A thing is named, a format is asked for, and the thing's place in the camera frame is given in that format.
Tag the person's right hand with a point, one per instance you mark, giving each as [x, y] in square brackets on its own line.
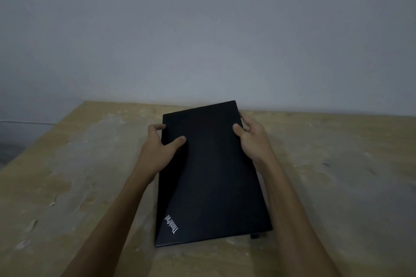
[255, 142]

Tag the person's left hand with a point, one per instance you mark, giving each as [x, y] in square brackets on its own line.
[155, 153]

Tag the person's left thumb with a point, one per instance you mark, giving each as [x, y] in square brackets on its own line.
[175, 144]

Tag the person's right thumb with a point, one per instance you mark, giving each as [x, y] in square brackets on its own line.
[240, 130]

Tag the black laptop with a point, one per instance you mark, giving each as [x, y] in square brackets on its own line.
[211, 182]

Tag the person's right forearm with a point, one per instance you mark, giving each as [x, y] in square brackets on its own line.
[297, 221]

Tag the person's left forearm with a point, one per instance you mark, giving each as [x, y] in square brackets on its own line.
[112, 224]

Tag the small black plug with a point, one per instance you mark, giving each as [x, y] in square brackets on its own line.
[254, 236]

